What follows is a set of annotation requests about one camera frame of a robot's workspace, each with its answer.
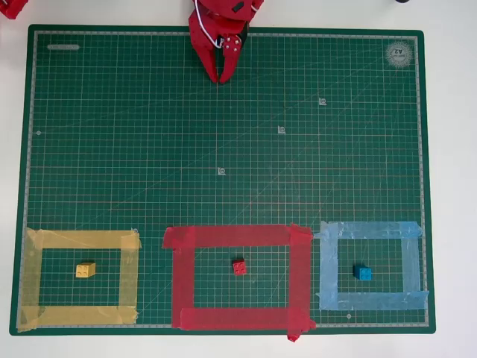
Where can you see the red leader arm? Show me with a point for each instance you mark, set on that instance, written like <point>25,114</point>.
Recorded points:
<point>13,8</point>

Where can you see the red lego brick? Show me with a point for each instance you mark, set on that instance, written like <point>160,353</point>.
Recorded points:
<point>240,266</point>

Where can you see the red robot arm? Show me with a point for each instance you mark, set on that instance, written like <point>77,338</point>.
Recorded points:
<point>231,9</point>

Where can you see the red tape square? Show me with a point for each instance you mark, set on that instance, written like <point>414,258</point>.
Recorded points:
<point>182,279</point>

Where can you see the blue tape square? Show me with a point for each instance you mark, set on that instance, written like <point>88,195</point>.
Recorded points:
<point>329,268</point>

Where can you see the yellow lego brick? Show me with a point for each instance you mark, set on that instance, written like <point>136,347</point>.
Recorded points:
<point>85,270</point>

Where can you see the blue lego brick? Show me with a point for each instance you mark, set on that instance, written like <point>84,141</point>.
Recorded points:
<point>362,273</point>

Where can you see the yellow tape square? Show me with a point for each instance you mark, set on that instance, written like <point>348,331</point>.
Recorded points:
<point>31,279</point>

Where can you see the green cutting mat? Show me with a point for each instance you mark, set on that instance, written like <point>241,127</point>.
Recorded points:
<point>223,149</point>

